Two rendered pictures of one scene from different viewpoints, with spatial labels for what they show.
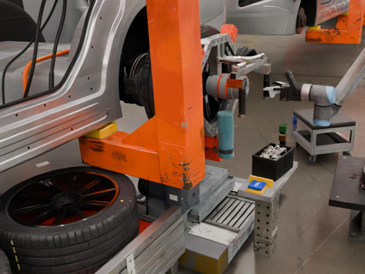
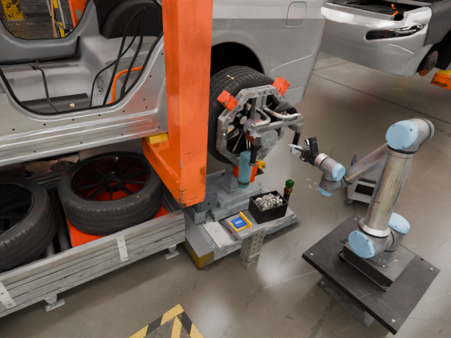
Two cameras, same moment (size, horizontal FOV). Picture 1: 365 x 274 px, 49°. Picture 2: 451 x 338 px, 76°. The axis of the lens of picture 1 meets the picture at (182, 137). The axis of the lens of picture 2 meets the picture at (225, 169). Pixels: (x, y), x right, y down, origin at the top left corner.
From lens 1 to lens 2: 0.94 m
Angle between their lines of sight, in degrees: 24
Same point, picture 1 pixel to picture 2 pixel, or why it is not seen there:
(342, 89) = (354, 170)
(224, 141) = (240, 175)
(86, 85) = (141, 104)
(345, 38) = not seen: outside the picture
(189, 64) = (190, 121)
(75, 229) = (92, 207)
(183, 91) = (180, 141)
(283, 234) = (271, 255)
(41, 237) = (72, 204)
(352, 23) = not seen: outside the picture
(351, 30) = not seen: outside the picture
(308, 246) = (281, 274)
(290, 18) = (413, 62)
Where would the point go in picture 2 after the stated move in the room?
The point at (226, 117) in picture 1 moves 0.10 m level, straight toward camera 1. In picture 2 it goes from (244, 158) to (236, 165)
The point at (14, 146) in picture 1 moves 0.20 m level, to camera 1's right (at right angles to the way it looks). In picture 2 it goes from (68, 140) to (94, 150)
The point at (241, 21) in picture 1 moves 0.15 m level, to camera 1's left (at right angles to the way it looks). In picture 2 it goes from (362, 53) to (349, 51)
